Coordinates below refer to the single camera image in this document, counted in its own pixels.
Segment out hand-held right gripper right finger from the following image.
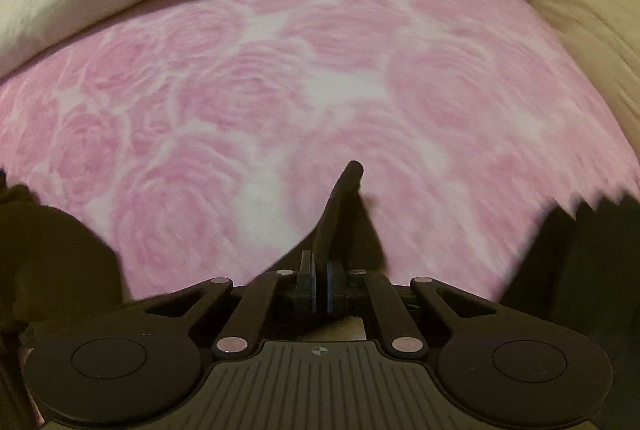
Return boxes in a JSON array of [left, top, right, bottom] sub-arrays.
[[325, 260, 506, 357]]

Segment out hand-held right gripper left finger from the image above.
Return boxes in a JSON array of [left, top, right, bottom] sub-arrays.
[[117, 251, 318, 358]]

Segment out dark brown shirt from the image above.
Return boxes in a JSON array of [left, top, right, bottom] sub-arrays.
[[0, 160, 640, 430]]

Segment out pink rose bed blanket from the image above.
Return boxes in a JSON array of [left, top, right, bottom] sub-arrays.
[[0, 0, 640, 305]]

